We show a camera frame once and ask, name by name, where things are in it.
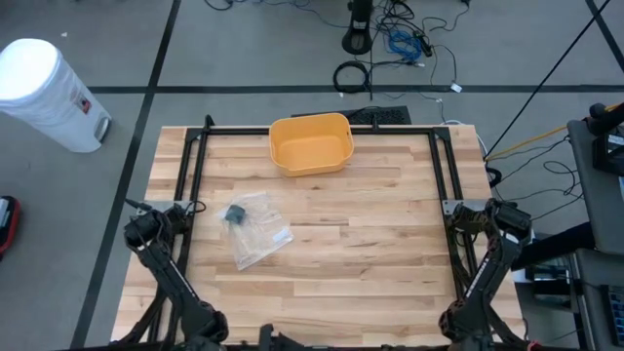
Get yellow plastic bin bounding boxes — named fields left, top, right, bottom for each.
left=268, top=112, right=356, bottom=177

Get white pedal trash can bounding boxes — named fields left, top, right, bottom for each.
left=0, top=37, right=112, bottom=154

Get tangled black cables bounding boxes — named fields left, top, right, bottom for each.
left=374, top=0, right=470, bottom=94

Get black stand base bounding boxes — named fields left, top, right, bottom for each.
left=341, top=0, right=374, bottom=56

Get black equipment stand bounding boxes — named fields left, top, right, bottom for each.
left=587, top=102, right=624, bottom=176

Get yellow floor cable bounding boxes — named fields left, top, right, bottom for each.
left=485, top=101, right=624, bottom=162

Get coiled black cable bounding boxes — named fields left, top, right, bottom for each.
left=332, top=59, right=371, bottom=95

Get black perforated mat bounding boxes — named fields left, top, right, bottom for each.
left=291, top=105, right=412, bottom=126

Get clear plastic bag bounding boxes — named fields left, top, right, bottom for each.
left=216, top=190, right=295, bottom=272

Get black metal table frame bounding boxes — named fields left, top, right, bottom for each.
left=119, top=114, right=526, bottom=348

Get black power strip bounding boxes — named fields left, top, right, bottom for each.
left=599, top=285, right=624, bottom=347

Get red and black case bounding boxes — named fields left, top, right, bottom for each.
left=0, top=195, right=22, bottom=262

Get grey side table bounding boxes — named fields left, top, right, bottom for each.
left=566, top=120, right=624, bottom=257

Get black slanted pole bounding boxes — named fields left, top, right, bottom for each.
left=487, top=0, right=613, bottom=157

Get dark blue padded bar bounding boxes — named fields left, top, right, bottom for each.
left=511, top=221, right=597, bottom=272

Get blue cable bundle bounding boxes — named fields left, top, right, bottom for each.
left=387, top=28, right=423, bottom=63

